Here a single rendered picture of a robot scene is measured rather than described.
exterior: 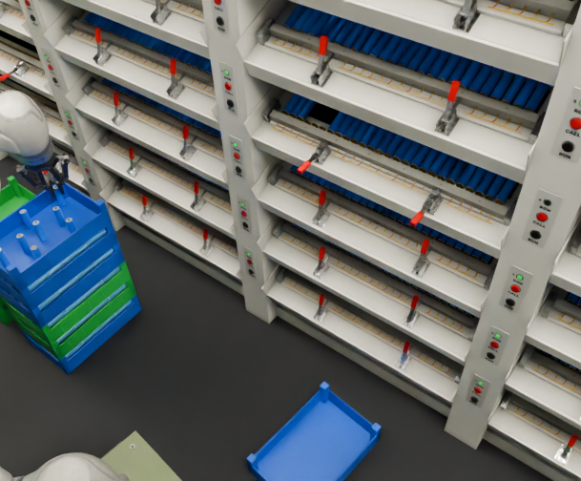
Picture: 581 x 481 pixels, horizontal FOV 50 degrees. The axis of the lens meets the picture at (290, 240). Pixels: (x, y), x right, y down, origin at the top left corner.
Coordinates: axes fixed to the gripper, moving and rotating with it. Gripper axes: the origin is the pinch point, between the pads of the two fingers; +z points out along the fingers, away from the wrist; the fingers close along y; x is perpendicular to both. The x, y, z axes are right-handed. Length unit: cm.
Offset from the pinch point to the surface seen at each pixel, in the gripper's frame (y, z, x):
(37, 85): 2.2, 13.9, 41.7
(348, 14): 61, -76, -22
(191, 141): 37.6, -10.7, -3.6
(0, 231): -17.0, 4.4, -6.5
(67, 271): -3.5, 4.6, -23.0
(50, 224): -4.6, 6.4, -7.8
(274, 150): 51, -36, -24
